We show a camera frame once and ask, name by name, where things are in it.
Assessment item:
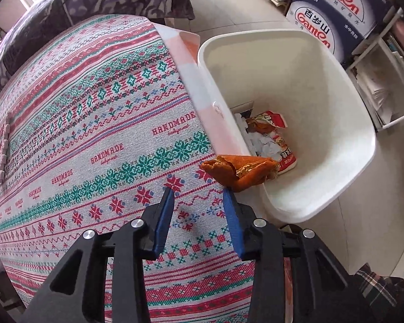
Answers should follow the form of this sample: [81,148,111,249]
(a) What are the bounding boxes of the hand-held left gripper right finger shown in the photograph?
[222,188,378,323]

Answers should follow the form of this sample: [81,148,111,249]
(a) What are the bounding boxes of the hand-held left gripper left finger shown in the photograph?
[18,187,176,323]

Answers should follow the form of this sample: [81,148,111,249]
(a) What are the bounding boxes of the red snack packet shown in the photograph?
[247,110,297,175]

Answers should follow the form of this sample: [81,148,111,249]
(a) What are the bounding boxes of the white plastic bin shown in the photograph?
[197,30,378,223]

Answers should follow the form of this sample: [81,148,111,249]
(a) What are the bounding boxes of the white crumpled plastic bag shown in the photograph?
[234,113,283,159]

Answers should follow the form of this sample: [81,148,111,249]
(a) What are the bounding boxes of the patterned woven tablecloth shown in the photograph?
[0,14,256,323]

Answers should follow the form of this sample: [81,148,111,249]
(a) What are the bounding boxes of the person's plaid trousers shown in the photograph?
[353,264,404,323]

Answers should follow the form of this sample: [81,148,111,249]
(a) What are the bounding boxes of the white foam puzzle strip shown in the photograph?
[0,118,12,182]

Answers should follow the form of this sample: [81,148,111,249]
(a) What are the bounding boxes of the pile of white papers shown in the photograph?
[355,64,404,125]

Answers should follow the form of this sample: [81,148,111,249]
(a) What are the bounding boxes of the white wire rack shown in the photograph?
[345,7,404,132]

